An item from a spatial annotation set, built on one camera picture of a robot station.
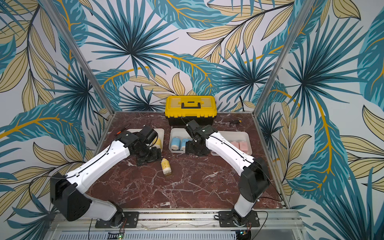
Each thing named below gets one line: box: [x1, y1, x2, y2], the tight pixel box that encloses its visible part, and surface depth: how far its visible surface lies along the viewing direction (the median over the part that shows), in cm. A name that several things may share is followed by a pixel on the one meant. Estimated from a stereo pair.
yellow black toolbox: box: [164, 96, 218, 127], surface depth 102 cm
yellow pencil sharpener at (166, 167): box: [161, 158, 172, 176], surface depth 85 cm
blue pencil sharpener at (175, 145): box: [171, 137, 181, 151], surface depth 96 cm
